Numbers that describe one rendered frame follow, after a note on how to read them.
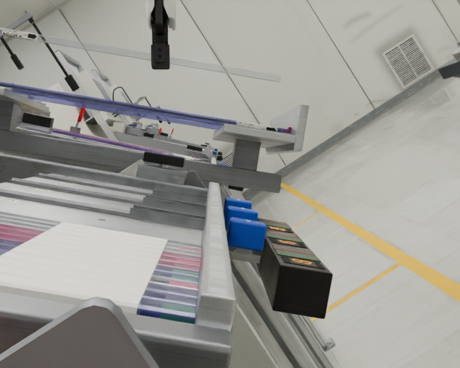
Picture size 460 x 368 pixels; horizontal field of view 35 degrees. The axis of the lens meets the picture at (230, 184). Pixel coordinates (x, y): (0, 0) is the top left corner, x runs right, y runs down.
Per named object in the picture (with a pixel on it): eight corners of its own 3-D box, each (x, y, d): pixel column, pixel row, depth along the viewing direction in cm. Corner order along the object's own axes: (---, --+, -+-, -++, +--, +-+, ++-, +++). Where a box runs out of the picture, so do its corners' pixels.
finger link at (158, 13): (162, 9, 119) (163, 38, 123) (162, -15, 125) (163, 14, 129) (155, 9, 119) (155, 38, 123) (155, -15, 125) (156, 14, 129)
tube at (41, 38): (-10, 32, 125) (-10, 25, 125) (-9, 33, 126) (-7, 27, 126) (280, 81, 128) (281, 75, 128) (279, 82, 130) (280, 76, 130)
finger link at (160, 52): (169, 25, 123) (169, 65, 124) (169, 29, 127) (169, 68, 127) (150, 25, 123) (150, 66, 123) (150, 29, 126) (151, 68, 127)
